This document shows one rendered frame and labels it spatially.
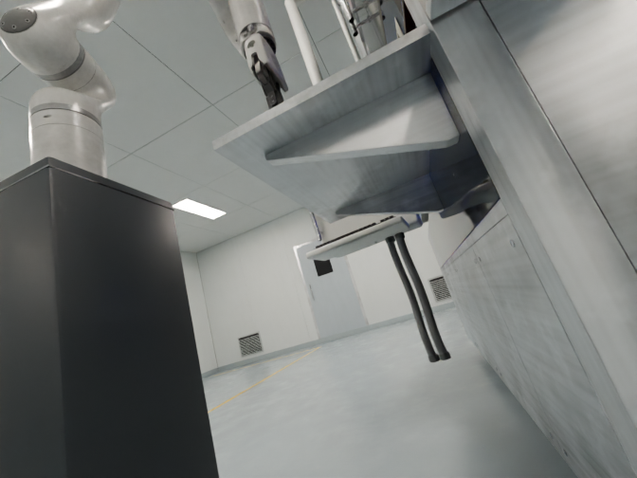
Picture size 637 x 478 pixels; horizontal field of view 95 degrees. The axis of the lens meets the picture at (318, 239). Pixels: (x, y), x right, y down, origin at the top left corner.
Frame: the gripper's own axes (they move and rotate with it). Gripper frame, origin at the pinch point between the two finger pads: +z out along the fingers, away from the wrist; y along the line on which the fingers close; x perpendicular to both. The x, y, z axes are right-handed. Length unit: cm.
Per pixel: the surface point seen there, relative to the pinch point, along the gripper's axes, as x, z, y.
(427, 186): -28, 16, 47
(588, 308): -30, 54, -13
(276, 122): -2.1, 12.4, -9.9
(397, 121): -21.4, 18.5, -2.8
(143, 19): 105, -197, 81
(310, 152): -4.7, 16.4, -2.8
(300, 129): -4.7, 12.4, -5.1
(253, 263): 335, -116, 543
